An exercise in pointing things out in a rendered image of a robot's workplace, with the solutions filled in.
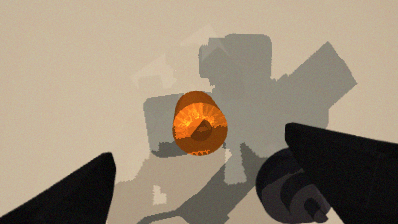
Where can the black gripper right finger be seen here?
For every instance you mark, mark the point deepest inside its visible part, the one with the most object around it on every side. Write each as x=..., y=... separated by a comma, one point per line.
x=357, y=176

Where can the dark round pedestal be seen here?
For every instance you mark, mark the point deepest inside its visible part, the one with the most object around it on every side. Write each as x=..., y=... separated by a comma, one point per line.
x=287, y=193

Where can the orange knob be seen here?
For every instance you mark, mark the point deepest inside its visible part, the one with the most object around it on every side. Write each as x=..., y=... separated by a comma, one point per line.
x=199, y=126

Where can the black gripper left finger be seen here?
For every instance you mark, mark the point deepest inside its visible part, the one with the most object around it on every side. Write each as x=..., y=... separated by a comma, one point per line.
x=82, y=197

